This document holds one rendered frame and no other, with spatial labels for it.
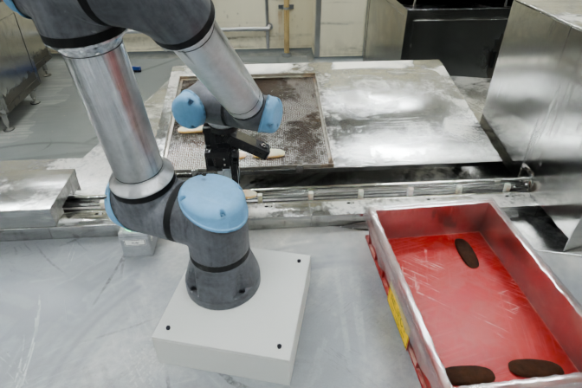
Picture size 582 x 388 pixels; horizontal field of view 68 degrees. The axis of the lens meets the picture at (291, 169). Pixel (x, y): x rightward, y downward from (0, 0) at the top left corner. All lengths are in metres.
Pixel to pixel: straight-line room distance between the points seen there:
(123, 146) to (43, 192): 0.56
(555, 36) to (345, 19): 3.43
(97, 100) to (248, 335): 0.47
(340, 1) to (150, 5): 4.01
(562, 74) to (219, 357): 1.00
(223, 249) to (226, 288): 0.09
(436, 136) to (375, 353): 0.77
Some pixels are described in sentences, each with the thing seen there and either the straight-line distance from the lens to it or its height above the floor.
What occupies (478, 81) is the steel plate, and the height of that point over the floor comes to 0.82.
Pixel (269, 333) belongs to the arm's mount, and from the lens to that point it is 0.84.
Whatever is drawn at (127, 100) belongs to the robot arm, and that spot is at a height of 1.31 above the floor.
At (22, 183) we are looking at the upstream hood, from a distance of 1.34.
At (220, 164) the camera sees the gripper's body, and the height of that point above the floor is 0.99.
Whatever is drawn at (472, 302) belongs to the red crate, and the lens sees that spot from 1.05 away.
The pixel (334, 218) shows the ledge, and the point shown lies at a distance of 1.14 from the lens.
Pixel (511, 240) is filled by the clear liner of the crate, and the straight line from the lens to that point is 1.11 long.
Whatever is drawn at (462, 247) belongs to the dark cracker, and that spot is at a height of 0.83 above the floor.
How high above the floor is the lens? 1.58
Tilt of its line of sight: 34 degrees down
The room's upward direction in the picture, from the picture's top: straight up
